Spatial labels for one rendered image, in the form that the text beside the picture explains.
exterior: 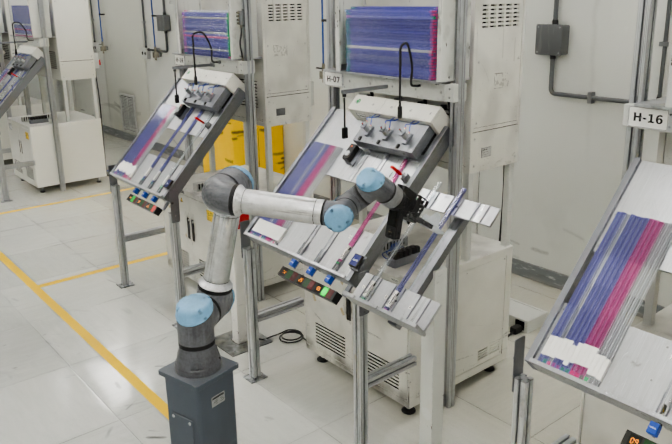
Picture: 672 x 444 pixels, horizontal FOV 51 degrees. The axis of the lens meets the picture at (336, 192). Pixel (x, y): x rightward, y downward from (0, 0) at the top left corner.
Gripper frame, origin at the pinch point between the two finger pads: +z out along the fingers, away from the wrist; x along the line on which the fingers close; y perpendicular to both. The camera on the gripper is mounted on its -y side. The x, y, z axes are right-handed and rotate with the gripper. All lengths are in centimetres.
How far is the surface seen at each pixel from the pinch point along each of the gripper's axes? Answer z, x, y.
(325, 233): 10, 54, -12
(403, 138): 9, 38, 33
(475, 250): 76, 34, 14
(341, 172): 14, 67, 15
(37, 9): -4, 496, 76
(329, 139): 17, 87, 29
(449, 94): 8, 26, 54
